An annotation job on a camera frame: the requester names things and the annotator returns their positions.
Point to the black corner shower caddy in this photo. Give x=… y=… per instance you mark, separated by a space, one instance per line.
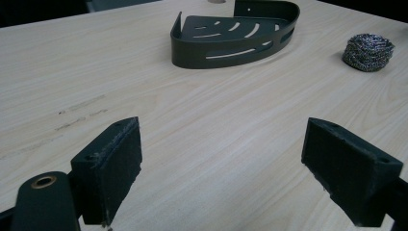
x=224 y=48

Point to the steel wool scouring ball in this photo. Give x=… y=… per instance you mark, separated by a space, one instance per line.
x=368 y=52

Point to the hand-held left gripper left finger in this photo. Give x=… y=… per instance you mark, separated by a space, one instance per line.
x=107 y=174

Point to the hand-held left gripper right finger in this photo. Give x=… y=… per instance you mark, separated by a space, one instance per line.
x=346 y=170

